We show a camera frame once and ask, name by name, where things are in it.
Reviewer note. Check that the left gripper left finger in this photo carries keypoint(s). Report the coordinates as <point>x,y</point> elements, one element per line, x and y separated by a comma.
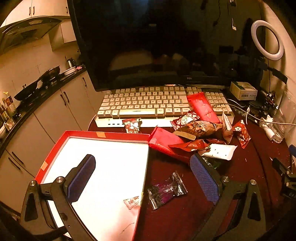
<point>47,211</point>

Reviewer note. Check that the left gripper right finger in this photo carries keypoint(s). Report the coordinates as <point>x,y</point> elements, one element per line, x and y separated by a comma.
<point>248,221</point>

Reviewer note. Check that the white pink snack packet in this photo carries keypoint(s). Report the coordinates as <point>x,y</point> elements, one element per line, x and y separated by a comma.
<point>219,151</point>

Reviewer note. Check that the purple black candy wrapper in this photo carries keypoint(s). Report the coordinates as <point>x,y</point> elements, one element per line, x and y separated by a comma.
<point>160,194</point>

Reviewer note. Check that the brown crinkled snack bag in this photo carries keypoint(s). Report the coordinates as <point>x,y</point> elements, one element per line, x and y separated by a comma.
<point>198,129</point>

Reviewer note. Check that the large red tissue pack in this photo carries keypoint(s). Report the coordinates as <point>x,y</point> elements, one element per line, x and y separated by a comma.
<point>163,141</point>

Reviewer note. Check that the red white patterned snack packet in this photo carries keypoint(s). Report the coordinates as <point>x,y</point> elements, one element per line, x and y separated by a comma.
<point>189,117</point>

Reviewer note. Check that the small red snack sachet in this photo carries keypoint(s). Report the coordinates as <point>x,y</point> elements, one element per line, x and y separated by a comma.
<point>132,125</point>

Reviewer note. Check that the dark red foil snack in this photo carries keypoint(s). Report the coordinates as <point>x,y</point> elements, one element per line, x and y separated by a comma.
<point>196,145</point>

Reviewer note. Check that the clear plastic bottle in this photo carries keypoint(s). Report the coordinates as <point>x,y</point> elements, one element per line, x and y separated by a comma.
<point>271,133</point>

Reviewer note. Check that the red tray box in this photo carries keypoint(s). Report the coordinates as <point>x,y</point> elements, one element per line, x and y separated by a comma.
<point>110,203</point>

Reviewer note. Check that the small white cardboard box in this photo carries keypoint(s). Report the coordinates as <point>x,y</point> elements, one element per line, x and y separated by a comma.
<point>243,90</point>

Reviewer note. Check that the black frying pan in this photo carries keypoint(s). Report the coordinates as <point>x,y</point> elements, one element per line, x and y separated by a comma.
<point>26,91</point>

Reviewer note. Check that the white keyboard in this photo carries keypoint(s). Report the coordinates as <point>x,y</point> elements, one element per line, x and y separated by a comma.
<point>155,105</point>

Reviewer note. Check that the black wok pan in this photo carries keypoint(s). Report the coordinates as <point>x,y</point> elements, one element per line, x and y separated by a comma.
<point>49,74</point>

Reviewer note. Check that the steel kettle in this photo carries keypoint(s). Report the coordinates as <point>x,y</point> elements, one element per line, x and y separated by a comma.
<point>70,63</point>

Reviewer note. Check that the range hood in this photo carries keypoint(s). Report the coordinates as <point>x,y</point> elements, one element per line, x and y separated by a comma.
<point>26,31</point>

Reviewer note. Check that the black TCL monitor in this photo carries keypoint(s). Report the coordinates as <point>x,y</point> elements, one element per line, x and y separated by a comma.
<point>127,44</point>

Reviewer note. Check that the white ring light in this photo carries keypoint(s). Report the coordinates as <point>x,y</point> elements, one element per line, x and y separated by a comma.
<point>265,50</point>

